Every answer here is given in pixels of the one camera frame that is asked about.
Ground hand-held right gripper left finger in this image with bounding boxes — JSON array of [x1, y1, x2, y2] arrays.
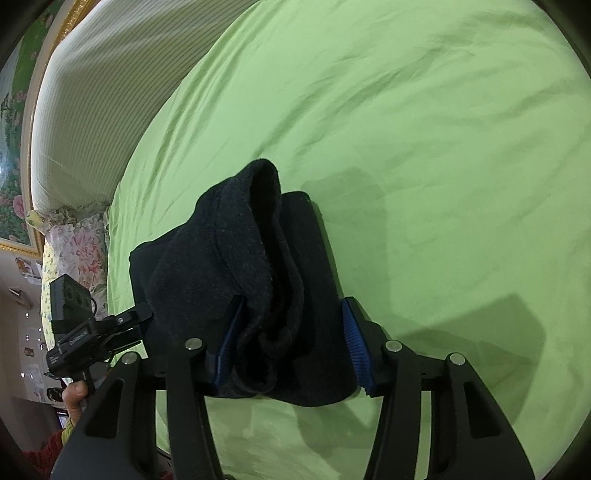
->
[[50, 295, 246, 480]]

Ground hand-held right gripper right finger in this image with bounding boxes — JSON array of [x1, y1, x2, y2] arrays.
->
[[341, 296, 537, 480]]

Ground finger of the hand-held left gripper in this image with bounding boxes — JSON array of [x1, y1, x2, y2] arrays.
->
[[107, 307, 154, 330], [107, 323, 152, 357]]

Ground dark navy pants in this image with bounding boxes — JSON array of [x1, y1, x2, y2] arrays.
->
[[128, 158, 366, 408]]

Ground person's left forearm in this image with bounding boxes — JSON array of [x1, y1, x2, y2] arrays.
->
[[21, 413, 77, 480]]

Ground person's left hand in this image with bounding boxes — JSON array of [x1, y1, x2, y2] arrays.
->
[[62, 379, 92, 431]]

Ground pink floral pillow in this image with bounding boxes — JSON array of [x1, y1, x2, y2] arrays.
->
[[25, 203, 112, 366]]

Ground gold framed floral picture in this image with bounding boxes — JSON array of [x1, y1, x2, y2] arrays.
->
[[0, 0, 95, 256]]

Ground green bed sheet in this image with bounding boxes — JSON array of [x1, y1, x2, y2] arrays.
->
[[105, 0, 585, 480]]

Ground striped white pillow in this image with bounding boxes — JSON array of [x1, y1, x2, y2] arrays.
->
[[30, 0, 260, 214]]

